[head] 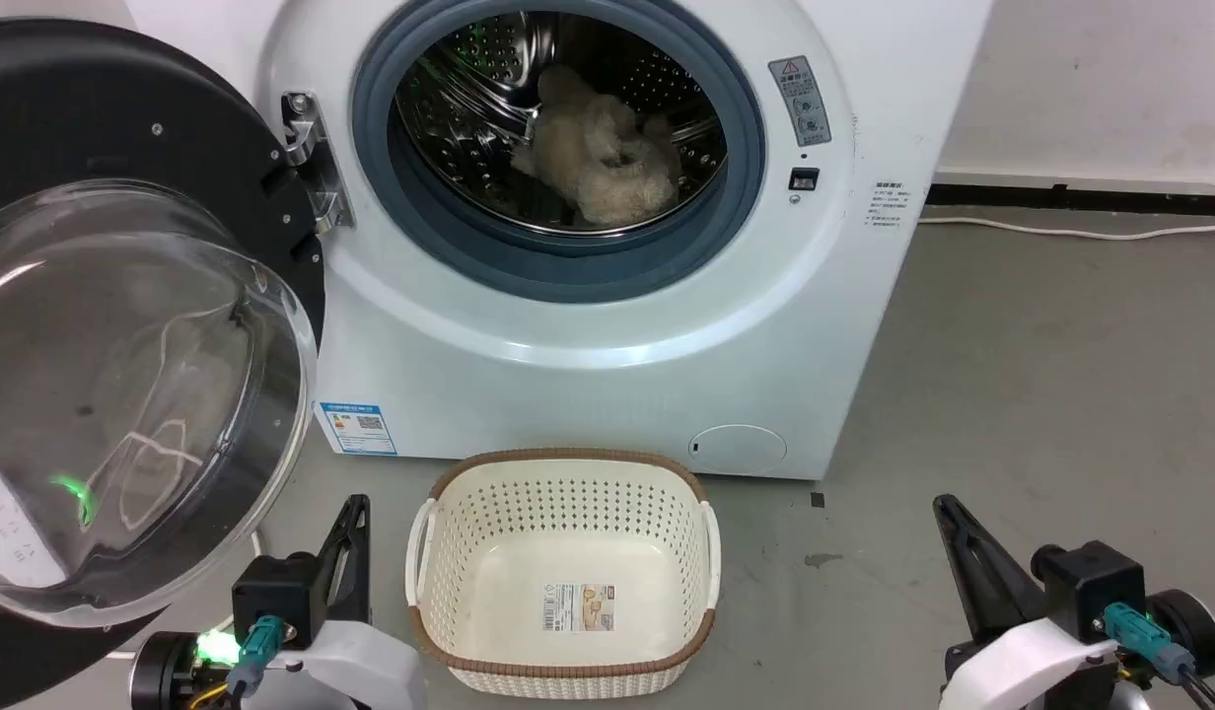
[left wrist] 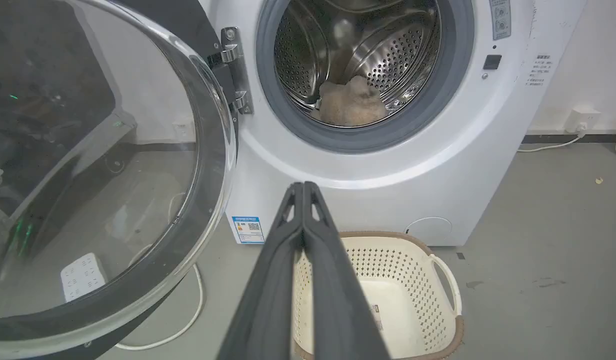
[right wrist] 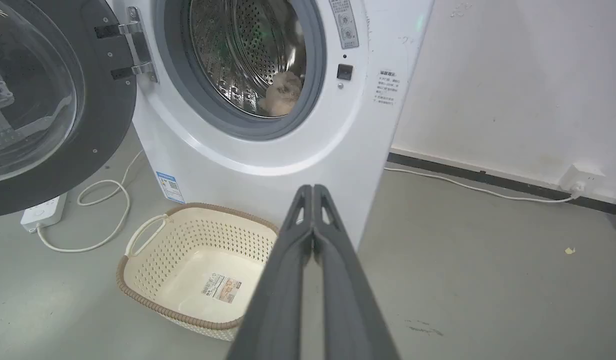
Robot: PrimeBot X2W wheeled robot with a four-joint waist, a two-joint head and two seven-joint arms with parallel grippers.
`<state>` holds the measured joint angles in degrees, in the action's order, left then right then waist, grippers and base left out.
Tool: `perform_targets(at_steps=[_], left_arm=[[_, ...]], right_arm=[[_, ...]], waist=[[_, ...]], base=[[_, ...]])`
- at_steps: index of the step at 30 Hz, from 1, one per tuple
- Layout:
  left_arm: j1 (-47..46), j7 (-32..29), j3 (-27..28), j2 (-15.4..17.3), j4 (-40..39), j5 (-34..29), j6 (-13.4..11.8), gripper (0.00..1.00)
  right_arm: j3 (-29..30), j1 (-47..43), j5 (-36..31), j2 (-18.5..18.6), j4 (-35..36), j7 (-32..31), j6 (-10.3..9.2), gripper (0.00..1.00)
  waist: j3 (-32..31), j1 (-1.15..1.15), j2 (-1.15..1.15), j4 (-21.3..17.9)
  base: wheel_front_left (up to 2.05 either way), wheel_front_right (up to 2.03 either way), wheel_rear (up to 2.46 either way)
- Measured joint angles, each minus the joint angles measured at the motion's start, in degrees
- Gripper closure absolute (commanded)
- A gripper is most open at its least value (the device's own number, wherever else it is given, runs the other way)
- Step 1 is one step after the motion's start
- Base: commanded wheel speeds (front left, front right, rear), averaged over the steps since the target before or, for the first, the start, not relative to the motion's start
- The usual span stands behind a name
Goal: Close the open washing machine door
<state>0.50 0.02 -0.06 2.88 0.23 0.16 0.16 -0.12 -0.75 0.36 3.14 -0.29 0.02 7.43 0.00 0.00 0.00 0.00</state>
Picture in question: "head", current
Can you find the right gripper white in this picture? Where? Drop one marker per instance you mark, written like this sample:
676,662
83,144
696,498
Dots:
1022,666

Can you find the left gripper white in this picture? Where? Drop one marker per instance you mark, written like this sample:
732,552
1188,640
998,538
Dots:
361,666

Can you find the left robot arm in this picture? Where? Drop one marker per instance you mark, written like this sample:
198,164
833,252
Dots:
162,671

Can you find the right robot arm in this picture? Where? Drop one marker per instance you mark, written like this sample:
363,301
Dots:
1194,626

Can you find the clear glass door bowl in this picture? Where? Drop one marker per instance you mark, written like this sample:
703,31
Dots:
124,394

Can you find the white front-load washing machine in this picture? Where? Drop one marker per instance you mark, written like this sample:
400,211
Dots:
588,375

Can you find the chrome door hinge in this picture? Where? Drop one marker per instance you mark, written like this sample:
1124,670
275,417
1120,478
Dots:
312,158

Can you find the black round washer door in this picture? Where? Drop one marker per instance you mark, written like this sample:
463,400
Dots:
95,108

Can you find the blue energy label sticker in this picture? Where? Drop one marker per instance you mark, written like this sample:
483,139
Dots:
357,427

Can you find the cream perforated laundry basket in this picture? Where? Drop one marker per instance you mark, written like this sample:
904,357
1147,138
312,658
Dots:
499,552

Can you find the paper label in basket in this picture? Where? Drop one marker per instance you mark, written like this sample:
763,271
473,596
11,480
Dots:
579,606

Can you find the round drain filter cover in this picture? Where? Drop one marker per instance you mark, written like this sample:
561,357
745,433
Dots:
737,449

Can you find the white power strip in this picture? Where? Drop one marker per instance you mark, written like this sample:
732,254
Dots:
11,532

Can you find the small printed text sticker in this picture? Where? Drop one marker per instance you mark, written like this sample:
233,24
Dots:
888,205

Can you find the perforated steel washer drum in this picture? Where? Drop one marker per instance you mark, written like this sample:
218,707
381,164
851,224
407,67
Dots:
469,108

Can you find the beige plush toy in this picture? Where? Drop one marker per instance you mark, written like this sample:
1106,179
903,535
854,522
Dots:
598,153

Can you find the grey warning sticker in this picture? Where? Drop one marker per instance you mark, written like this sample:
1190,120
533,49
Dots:
801,101

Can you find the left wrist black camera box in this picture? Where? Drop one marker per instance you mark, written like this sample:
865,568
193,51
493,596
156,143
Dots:
277,592

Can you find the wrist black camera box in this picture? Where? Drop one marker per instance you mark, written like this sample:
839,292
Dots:
1091,587
277,592

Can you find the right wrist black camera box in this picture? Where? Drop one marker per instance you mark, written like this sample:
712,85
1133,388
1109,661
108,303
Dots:
1091,587

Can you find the black wall baseboard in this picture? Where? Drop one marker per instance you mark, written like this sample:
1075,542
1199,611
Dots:
1081,197

